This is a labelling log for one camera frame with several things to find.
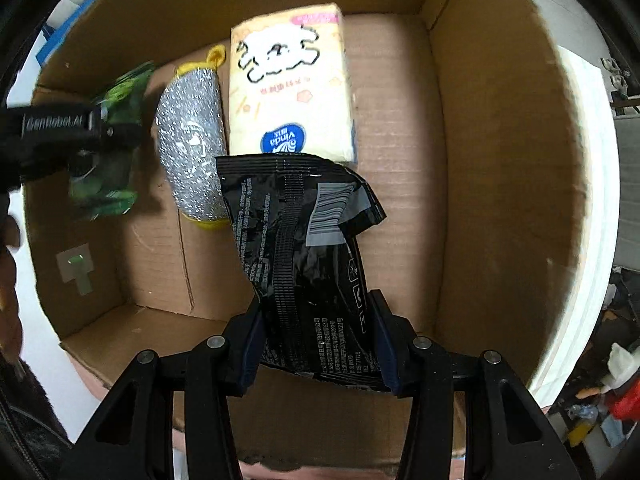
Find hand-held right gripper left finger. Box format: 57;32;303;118
71;305;266;480

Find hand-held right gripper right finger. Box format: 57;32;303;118
369;290;597;480

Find green plastic packet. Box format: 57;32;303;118
68;61;157;220

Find black plastic packet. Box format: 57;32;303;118
215;154;388;391

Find cardboard box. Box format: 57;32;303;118
22;0;588;463

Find person's left hand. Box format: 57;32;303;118
0;212;26;366

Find blue paper sheet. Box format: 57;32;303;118
36;0;96;63

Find silver scouring sponge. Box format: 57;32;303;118
154;45;232;231

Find cluttered items on floor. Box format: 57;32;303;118
547;270;640;448

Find white round table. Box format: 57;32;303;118
515;0;623;406

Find yellow tissue pack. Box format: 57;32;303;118
229;3;359;164

